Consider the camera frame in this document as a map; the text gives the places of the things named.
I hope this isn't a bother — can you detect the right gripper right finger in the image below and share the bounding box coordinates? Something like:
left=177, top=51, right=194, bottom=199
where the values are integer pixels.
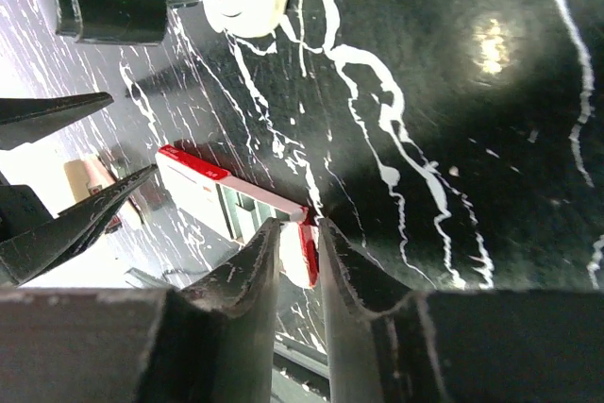
left=318, top=219, right=603, bottom=402

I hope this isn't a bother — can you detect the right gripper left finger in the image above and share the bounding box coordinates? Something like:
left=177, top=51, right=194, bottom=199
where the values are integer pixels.
left=1, top=219, right=280, bottom=402

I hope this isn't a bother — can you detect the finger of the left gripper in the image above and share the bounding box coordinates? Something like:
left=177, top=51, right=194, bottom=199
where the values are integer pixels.
left=1, top=92, right=113, bottom=151
left=1, top=164, right=158, bottom=286

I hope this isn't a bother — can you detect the red staple box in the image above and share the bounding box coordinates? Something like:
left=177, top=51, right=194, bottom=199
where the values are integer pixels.
left=156, top=144, right=319, bottom=289

